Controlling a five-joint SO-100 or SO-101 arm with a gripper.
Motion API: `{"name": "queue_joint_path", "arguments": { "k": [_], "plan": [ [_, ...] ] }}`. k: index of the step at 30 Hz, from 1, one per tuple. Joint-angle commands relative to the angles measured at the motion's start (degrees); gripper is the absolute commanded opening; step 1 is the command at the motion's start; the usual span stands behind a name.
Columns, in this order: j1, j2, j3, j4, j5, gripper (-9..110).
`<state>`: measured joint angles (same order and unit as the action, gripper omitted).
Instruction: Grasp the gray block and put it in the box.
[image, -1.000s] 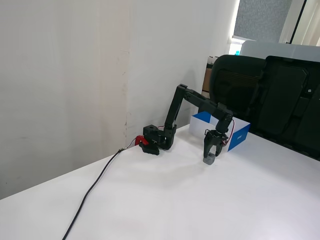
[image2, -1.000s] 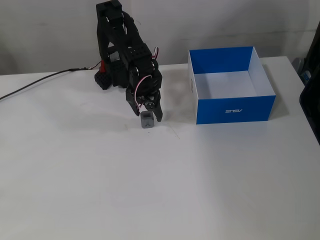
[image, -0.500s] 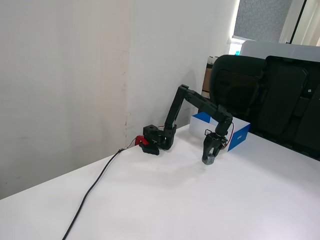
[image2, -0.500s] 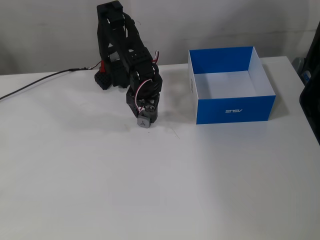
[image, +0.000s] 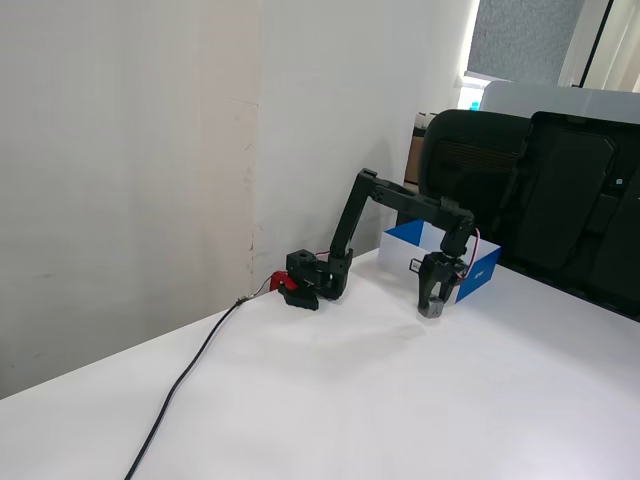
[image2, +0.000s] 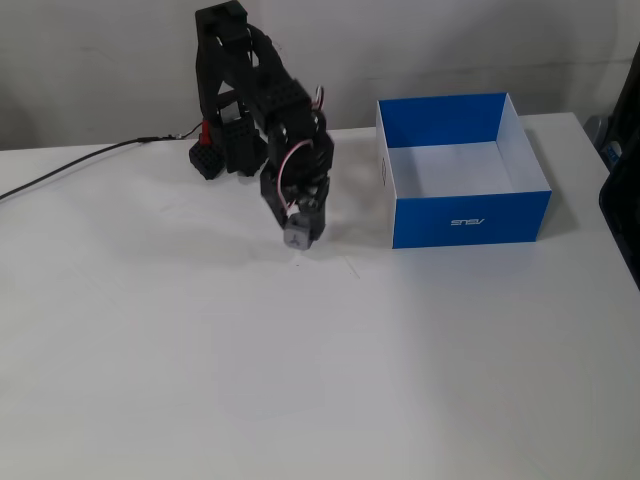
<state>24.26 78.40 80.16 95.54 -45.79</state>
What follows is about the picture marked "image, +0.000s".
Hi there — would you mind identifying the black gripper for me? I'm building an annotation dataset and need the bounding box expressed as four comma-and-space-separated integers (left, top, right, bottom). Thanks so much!
415, 250, 474, 315

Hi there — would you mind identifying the gray block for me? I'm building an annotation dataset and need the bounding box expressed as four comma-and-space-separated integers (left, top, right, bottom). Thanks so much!
419, 295, 446, 322

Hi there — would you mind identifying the blue and white cardboard box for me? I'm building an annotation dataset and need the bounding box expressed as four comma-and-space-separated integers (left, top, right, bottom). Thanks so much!
377, 219, 503, 305

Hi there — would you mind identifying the brown cardboard box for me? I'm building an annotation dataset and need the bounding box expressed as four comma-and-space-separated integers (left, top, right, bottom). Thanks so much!
403, 133, 427, 184

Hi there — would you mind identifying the black office chair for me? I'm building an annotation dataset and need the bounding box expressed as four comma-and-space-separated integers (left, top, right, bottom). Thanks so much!
418, 108, 532, 242

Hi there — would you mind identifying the red table clamp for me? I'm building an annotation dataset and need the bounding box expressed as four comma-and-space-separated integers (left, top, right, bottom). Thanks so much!
268, 269, 300, 294

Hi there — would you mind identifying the white panel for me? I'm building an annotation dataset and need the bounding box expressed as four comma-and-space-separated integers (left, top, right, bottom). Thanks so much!
481, 80, 640, 126

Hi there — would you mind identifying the gray window blind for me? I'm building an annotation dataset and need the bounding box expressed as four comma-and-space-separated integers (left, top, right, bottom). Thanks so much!
466, 0, 587, 84

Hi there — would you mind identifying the black power cable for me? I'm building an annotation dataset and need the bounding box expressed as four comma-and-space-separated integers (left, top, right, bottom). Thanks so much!
123, 279, 274, 480

